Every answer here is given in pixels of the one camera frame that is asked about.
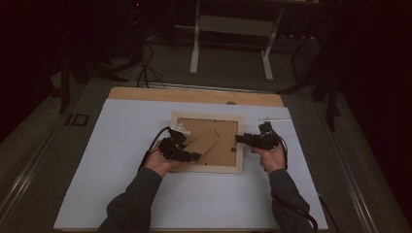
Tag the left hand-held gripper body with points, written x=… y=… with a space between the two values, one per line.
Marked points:
x=173 y=145

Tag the person's right hand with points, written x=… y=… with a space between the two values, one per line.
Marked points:
x=273 y=158

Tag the black stand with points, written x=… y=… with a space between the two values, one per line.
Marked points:
x=77 y=71
x=327 y=87

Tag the white table mat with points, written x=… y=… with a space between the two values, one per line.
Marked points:
x=113 y=161

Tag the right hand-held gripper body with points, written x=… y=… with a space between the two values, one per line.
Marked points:
x=265 y=139

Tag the wooden photo frame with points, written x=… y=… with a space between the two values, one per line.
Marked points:
x=220 y=152

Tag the white metal table frame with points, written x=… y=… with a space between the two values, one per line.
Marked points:
x=233 y=29

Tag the person's left hand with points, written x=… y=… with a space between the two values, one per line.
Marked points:
x=162 y=163

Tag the black floor bracket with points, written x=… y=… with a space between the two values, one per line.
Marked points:
x=77 y=119

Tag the metal floor rail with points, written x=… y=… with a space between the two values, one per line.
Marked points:
x=26 y=178
x=356 y=194
x=207 y=87

